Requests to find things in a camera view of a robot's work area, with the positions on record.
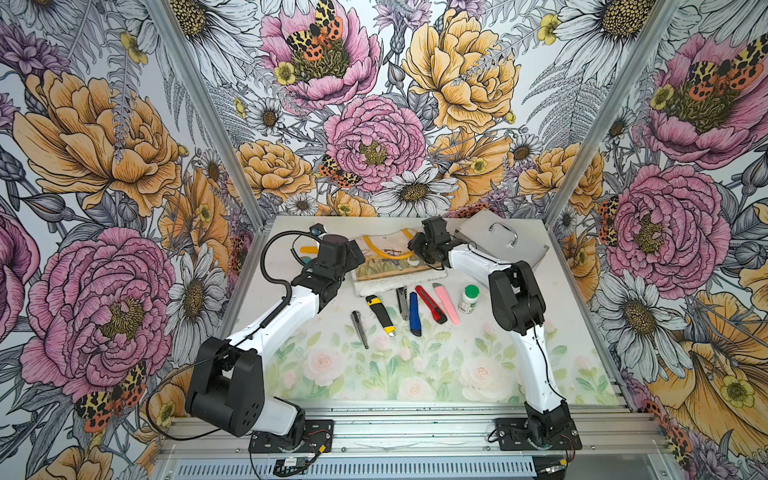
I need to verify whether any blue utility knife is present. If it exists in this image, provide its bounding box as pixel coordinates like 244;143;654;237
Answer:
409;291;422;337

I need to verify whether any black yellow utility knife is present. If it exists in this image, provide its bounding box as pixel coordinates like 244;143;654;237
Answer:
366;295;396;337

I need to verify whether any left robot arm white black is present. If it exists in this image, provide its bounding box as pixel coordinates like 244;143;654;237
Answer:
185;230;365;450

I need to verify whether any white bottle green cap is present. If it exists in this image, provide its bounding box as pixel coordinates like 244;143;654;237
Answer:
459;284;480;314

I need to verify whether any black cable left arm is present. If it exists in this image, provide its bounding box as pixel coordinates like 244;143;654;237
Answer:
259;230;325;337

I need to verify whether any grey metal utility knife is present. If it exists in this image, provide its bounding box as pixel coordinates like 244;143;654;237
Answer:
396;287;410;322

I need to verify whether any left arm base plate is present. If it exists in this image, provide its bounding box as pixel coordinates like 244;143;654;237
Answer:
248;419;335;455

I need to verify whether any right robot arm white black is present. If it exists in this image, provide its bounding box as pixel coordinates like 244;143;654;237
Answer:
408;216;582;451

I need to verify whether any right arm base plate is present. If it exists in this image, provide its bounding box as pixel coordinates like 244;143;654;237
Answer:
487;418;583;452

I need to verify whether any red utility knife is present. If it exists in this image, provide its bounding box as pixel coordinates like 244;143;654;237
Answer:
415;285;448;324

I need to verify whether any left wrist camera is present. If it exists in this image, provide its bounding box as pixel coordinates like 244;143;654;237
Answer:
309;223;326;237

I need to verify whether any silver aluminium case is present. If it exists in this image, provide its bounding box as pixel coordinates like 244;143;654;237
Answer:
455;209;549;266

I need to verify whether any pink utility knife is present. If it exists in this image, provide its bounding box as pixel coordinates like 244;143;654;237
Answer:
433;283;460;325

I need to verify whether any small grey art knife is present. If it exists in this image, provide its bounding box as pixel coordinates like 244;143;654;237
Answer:
351;310;369;349

